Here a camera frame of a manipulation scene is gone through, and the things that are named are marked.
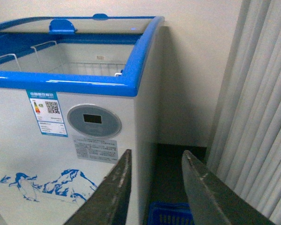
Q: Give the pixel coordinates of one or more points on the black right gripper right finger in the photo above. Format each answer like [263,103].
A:
[211,201]

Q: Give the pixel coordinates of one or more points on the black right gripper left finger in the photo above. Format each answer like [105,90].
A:
[109,203]

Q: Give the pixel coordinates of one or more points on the glass freezer sliding lid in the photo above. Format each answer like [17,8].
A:
[70,25]

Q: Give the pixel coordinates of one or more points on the blue plastic shopping basket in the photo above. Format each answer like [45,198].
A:
[161,213]

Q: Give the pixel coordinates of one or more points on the grey instruction sticker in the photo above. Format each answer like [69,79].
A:
[100,150]

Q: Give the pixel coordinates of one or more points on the grey vertical blind curtain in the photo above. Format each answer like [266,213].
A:
[244,150]

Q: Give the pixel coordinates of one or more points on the round grey control panel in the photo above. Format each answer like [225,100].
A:
[94,121]

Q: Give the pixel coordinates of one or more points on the white blue chest freezer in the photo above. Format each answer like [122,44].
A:
[75,94]

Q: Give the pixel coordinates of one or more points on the energy label sticker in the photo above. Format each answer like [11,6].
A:
[47,111]

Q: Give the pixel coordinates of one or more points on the white wire freezer basket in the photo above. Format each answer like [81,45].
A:
[69,58]

